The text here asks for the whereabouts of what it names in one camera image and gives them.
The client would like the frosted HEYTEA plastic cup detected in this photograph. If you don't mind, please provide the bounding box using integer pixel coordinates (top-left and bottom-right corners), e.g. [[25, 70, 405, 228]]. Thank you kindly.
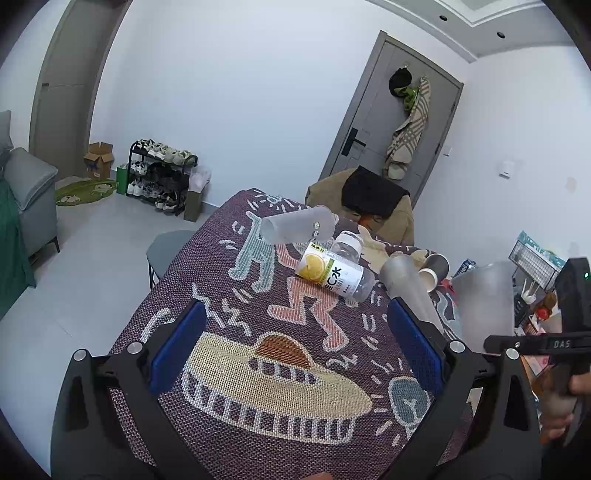
[[451, 261, 514, 353]]

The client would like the long frosted plastic cup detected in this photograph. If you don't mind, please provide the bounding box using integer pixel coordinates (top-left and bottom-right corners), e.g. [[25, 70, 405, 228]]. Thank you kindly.
[[380, 255, 445, 336]]

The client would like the dark paper coffee cup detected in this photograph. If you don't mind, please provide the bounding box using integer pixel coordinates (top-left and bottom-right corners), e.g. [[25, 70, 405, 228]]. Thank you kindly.
[[419, 253, 450, 293]]

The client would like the far left frosted plastic cup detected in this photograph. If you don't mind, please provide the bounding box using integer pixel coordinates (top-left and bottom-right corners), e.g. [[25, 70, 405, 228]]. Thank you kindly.
[[259, 205, 339, 245]]

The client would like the person right hand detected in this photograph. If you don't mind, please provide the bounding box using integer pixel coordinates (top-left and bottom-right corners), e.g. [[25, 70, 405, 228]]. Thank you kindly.
[[540, 369, 590, 441]]

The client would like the brown plush toy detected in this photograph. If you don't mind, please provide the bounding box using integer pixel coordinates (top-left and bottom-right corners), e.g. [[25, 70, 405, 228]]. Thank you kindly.
[[535, 292, 557, 321]]

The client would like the round grey stool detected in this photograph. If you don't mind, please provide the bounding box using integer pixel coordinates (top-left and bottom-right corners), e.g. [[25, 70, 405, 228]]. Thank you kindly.
[[146, 230, 194, 289]]

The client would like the purple soda can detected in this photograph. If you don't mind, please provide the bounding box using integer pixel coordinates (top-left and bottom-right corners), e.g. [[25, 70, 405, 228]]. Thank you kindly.
[[455, 259, 477, 277]]

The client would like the purple patterned woven tablecloth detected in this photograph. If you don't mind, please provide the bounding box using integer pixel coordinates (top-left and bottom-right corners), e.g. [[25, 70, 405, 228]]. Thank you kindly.
[[113, 189, 434, 479]]

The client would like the yellow label plastic bottle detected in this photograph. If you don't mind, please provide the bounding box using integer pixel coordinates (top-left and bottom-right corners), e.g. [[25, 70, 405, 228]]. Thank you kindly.
[[295, 242, 375, 303]]

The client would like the small clear plastic bottle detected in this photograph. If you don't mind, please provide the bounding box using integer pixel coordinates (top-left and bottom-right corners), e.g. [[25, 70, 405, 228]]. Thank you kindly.
[[331, 231, 363, 263]]

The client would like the black shoe rack with shoes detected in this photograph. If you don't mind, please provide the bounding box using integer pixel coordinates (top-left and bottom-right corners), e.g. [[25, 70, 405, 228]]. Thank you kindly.
[[124, 139, 198, 216]]

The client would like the green bag by rack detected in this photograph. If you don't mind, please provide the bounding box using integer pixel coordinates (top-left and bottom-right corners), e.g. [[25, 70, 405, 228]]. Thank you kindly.
[[115, 165, 128, 195]]

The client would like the green floor mat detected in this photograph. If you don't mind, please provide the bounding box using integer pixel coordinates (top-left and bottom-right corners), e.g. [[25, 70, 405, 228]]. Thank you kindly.
[[54, 179, 116, 207]]

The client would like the black garment on chair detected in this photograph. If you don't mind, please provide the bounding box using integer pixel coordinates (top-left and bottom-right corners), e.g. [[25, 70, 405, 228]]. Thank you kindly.
[[342, 166, 410, 218]]

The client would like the green blanket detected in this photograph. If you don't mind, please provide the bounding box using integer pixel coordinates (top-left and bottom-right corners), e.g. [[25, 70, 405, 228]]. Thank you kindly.
[[0, 179, 36, 317]]

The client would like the tan chair with coat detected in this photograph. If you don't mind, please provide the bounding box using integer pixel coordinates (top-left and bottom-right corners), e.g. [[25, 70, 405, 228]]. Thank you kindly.
[[304, 167, 415, 246]]

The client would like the cardboard box on floor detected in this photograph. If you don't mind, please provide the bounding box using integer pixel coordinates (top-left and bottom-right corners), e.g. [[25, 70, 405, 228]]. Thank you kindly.
[[83, 142, 114, 180]]

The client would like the plaid scarf on door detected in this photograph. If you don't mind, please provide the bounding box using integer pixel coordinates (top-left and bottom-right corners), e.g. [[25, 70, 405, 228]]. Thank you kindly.
[[384, 76, 432, 181]]

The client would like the grey sofa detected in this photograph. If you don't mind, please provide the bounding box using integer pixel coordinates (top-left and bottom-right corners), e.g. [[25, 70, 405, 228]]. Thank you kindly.
[[0, 110, 61, 259]]

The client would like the grey entrance door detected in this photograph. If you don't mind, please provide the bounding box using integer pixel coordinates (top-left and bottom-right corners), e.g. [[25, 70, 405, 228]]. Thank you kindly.
[[321, 31, 464, 203]]

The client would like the grey interior door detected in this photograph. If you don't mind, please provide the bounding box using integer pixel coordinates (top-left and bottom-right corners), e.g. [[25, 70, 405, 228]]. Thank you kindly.
[[29, 0, 130, 179]]

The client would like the black cap on door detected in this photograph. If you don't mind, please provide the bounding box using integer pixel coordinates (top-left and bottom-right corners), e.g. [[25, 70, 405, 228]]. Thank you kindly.
[[389, 66, 413, 98]]

